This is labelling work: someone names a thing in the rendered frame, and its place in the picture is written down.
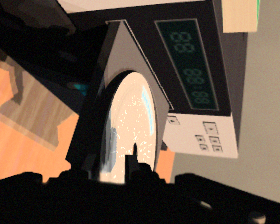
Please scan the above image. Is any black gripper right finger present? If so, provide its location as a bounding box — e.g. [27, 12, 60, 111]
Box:
[124, 154, 280, 224]

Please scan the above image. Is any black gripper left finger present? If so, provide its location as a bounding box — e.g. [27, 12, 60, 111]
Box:
[0, 154, 100, 190]

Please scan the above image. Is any white-labelled cd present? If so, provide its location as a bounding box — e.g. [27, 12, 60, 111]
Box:
[100, 72, 156, 183]

